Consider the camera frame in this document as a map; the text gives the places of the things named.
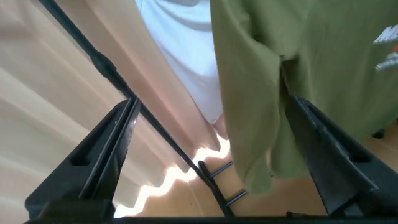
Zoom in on green garment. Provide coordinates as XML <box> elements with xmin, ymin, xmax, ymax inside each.
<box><xmin>210</xmin><ymin>0</ymin><xmax>398</xmax><ymax>195</ymax></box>

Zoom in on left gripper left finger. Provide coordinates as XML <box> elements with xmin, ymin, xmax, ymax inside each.
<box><xmin>24</xmin><ymin>96</ymin><xmax>141</xmax><ymax>219</ymax></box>

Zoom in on black clothes rack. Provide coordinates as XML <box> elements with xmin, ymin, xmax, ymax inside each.
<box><xmin>39</xmin><ymin>0</ymin><xmax>249</xmax><ymax>218</ymax></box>

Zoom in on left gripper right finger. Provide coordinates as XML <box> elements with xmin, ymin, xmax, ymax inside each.
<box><xmin>284</xmin><ymin>94</ymin><xmax>398</xmax><ymax>217</ymax></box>

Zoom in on pale grey shorts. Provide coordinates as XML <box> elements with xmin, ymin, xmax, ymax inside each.
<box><xmin>134</xmin><ymin>0</ymin><xmax>224</xmax><ymax>124</ymax></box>

